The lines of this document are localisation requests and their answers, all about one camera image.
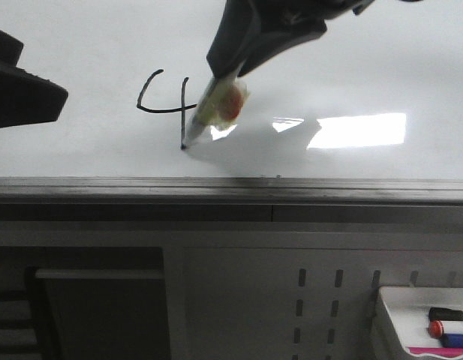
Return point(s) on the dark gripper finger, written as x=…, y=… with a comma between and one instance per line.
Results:
x=25, y=99

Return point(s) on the white perforated panel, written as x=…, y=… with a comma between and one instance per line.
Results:
x=257, y=303

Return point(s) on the black marker cap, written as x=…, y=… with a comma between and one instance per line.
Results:
x=444, y=314

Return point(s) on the black whiteboard marker with magnet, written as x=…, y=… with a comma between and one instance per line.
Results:
x=219, y=107

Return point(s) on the red capped marker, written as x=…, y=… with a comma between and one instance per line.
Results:
x=439, y=328

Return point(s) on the white storage bin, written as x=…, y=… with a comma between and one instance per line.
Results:
x=401, y=319

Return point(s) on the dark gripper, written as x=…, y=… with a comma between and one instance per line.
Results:
x=238, y=43

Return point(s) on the grey whiteboard marker tray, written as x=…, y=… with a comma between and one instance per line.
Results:
x=230, y=190

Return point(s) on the blue marker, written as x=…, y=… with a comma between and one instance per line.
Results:
x=453, y=341

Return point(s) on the white whiteboard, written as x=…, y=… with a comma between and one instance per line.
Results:
x=379, y=96

